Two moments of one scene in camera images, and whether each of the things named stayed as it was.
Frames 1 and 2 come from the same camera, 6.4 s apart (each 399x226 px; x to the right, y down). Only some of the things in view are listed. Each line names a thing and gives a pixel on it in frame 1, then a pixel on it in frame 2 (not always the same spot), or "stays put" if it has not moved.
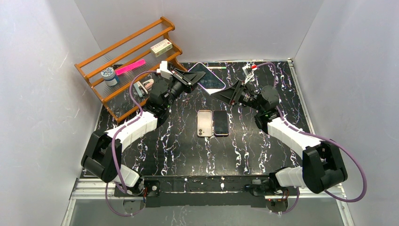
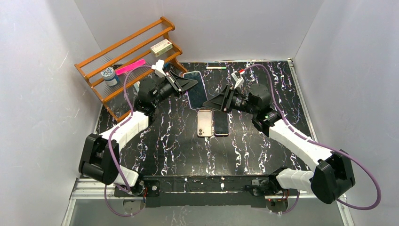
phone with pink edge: (220, 122) stays put
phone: (209, 83) -> (197, 94)
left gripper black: (184, 83) stays put
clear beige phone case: (204, 123) stays put
